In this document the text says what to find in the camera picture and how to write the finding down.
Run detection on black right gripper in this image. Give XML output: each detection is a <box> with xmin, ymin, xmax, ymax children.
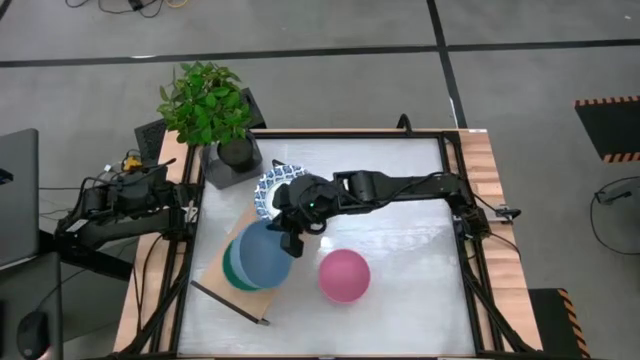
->
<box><xmin>266</xmin><ymin>173</ymin><xmax>341</xmax><ymax>259</ymax></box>

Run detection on blue plastic bowl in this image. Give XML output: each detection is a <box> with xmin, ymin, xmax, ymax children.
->
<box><xmin>229</xmin><ymin>219</ymin><xmax>296</xmax><ymax>290</ymax></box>

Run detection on black desk pad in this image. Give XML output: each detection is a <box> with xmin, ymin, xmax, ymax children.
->
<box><xmin>0</xmin><ymin>252</ymin><xmax>64</xmax><ymax>360</ymax></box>

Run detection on green leafy plant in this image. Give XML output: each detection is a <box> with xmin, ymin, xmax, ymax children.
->
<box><xmin>157</xmin><ymin>60</ymin><xmax>251</xmax><ymax>147</ymax></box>

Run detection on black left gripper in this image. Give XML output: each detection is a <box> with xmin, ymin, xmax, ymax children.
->
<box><xmin>146</xmin><ymin>177</ymin><xmax>204</xmax><ymax>207</ymax></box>

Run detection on grey floor device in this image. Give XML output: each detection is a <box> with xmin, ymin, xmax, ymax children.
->
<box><xmin>594</xmin><ymin>178</ymin><xmax>640</xmax><ymax>205</ymax></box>

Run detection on black round plant pot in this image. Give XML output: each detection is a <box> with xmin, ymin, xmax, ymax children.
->
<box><xmin>216</xmin><ymin>133</ymin><xmax>256</xmax><ymax>174</ymax></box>

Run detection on pink plastic bowl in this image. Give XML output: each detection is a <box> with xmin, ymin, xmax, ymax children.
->
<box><xmin>318</xmin><ymin>248</ymin><xmax>372</xmax><ymax>305</ymax></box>

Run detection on grey laptop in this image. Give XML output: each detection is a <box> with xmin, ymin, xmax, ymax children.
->
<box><xmin>0</xmin><ymin>128</ymin><xmax>40</xmax><ymax>269</ymax></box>

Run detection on small black hazard-striped mat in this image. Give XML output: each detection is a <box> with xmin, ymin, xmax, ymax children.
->
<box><xmin>528</xmin><ymin>287</ymin><xmax>591</xmax><ymax>360</ymax></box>

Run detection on black aluminium table frame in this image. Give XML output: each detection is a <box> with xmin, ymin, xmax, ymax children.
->
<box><xmin>107</xmin><ymin>128</ymin><xmax>541</xmax><ymax>360</ymax></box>

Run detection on green plastic bowl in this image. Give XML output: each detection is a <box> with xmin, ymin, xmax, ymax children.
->
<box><xmin>222</xmin><ymin>239</ymin><xmax>262</xmax><ymax>293</ymax></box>

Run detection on black floor cables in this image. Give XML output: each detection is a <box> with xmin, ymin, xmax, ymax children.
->
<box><xmin>64</xmin><ymin>0</ymin><xmax>166</xmax><ymax>19</ymax></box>

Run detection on large black hazard-striped mat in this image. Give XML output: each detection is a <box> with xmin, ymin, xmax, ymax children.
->
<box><xmin>573</xmin><ymin>95</ymin><xmax>640</xmax><ymax>164</ymax></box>

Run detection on black floor cable loop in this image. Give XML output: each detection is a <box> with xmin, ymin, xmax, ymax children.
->
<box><xmin>589</xmin><ymin>175</ymin><xmax>640</xmax><ymax>257</ymax></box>

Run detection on grey square pot base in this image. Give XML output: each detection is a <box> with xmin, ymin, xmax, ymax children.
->
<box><xmin>199</xmin><ymin>132</ymin><xmax>264</xmax><ymax>190</ymax></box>

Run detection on black computer mouse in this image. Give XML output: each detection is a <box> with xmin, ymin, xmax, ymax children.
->
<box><xmin>16</xmin><ymin>309</ymin><xmax>51</xmax><ymax>360</ymax></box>

